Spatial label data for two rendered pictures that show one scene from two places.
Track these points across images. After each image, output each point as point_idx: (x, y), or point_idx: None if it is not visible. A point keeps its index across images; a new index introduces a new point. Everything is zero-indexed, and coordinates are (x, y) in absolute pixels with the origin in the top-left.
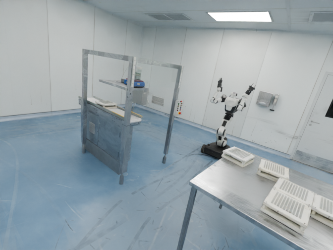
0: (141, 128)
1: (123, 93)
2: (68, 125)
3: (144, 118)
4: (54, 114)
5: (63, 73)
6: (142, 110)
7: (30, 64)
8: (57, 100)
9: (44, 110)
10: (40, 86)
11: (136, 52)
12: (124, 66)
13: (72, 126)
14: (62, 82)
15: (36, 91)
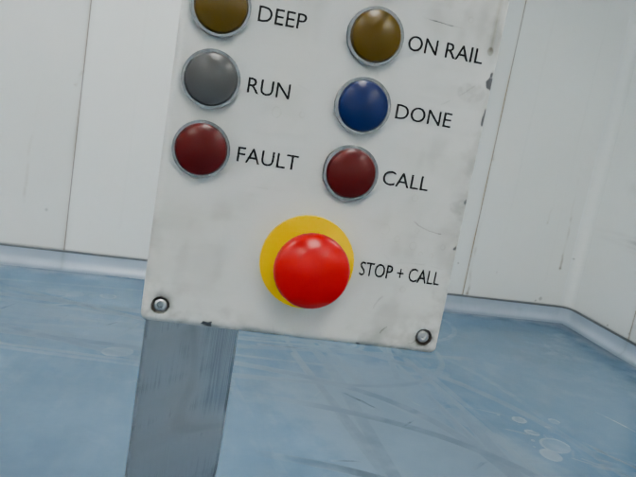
0: (439, 468)
1: (489, 237)
2: (28, 320)
3: (546, 404)
4: (75, 267)
5: (147, 75)
6: (591, 357)
7: (6, 18)
8: (101, 203)
9: (31, 240)
10: (31, 120)
11: (608, 0)
12: (515, 78)
13: (29, 331)
14: (138, 116)
15: (10, 140)
